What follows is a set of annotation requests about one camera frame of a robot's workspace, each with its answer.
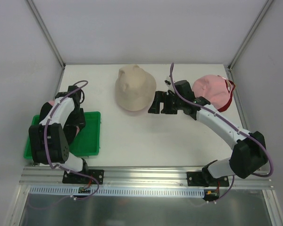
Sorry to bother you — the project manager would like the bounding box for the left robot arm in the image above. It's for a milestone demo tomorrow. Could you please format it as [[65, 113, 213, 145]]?
[[29, 83, 90, 183]]

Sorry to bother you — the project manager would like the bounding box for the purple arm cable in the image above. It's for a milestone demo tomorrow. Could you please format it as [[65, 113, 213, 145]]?
[[169, 62, 274, 201], [44, 80, 100, 201]]

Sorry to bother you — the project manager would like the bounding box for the right aluminium frame post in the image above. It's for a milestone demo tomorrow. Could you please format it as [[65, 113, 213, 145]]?
[[227, 0, 275, 71]]

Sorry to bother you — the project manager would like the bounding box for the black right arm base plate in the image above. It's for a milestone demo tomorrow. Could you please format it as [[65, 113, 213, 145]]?
[[186, 171, 229, 187]]

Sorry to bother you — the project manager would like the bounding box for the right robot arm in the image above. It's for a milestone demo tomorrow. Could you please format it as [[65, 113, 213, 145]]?
[[148, 80, 268, 187]]

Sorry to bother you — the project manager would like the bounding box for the left aluminium frame post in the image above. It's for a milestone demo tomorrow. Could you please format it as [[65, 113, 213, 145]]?
[[25, 0, 66, 69]]

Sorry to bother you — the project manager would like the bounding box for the white slotted cable duct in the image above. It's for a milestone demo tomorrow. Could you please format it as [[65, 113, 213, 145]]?
[[29, 186, 205, 199]]

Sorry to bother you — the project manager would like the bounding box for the pink black-trimmed hat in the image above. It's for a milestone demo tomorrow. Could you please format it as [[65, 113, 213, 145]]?
[[39, 101, 81, 145]]

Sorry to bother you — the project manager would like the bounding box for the dark red cap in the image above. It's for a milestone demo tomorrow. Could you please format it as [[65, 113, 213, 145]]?
[[218, 80, 236, 112]]

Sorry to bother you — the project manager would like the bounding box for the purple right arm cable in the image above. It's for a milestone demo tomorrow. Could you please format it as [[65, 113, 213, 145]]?
[[169, 62, 274, 201]]

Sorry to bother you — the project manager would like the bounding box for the pink cap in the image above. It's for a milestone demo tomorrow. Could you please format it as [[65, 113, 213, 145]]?
[[192, 74, 228, 110]]

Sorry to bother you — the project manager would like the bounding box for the beige bucket hat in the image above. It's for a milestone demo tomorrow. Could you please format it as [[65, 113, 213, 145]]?
[[115, 65, 157, 112]]

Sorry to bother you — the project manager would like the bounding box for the aluminium frame post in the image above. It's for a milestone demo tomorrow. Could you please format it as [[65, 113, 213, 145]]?
[[25, 0, 66, 69], [227, 0, 275, 71]]

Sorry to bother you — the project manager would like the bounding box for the aluminium rail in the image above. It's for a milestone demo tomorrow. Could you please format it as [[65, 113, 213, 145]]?
[[19, 166, 275, 190]]

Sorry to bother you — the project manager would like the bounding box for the green plastic tray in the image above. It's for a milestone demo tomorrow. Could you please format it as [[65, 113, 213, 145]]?
[[24, 112, 100, 164]]

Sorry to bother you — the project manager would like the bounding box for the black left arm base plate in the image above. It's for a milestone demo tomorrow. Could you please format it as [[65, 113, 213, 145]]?
[[62, 169, 104, 185]]

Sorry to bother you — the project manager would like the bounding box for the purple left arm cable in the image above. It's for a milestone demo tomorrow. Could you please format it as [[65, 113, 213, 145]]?
[[44, 80, 100, 201]]

